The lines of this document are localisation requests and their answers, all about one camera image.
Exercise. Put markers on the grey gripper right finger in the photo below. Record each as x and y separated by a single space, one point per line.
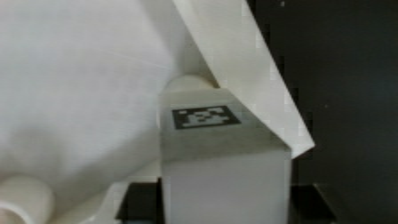
309 208

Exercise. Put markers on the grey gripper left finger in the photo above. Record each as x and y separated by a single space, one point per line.
138 205

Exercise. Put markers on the white table leg with tag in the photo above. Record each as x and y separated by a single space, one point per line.
224 158

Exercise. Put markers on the white square tabletop part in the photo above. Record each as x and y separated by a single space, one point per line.
90 54

